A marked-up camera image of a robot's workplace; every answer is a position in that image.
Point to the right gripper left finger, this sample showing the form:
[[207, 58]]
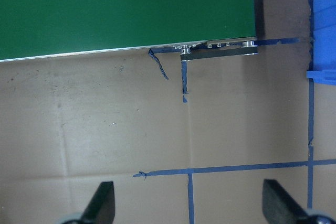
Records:
[[101, 208]]

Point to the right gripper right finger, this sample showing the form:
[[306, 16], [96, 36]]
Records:
[[279, 207]]

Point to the green conveyor belt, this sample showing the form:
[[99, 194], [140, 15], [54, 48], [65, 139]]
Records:
[[32, 28]]

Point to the right blue plastic bin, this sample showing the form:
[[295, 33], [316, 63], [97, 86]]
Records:
[[322, 25]]

